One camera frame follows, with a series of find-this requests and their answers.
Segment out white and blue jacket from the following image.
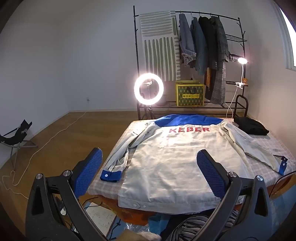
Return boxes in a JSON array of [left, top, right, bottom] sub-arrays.
[[100, 114, 287, 214]]

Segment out black metal clothes rack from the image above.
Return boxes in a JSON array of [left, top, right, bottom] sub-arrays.
[[133, 6, 248, 121]]

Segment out black folding chair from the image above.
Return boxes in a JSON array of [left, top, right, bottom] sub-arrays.
[[1, 120, 38, 171]]

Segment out folded black garment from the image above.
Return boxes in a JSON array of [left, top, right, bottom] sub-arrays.
[[234, 116, 269, 136]]

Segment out hanging grey plaid coat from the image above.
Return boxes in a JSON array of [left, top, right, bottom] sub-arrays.
[[198, 16, 230, 104]]

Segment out yellow green storage box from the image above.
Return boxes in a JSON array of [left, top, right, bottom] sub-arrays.
[[176, 81, 205, 107]]

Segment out white clip desk lamp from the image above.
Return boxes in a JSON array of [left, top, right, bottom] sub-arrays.
[[225, 57, 248, 118]]

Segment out hanging blue denim jacket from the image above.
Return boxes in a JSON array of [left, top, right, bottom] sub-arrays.
[[179, 13, 196, 68]]

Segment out hanging teal jacket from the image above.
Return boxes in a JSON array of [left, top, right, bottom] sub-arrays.
[[190, 17, 208, 76]]

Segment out green striped white cloth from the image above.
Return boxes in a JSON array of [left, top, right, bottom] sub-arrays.
[[139, 11, 181, 81]]

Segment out white floor cable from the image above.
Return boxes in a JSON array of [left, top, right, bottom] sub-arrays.
[[1, 98, 91, 200]]

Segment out ring light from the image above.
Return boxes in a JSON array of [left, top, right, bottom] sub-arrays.
[[133, 73, 164, 106]]

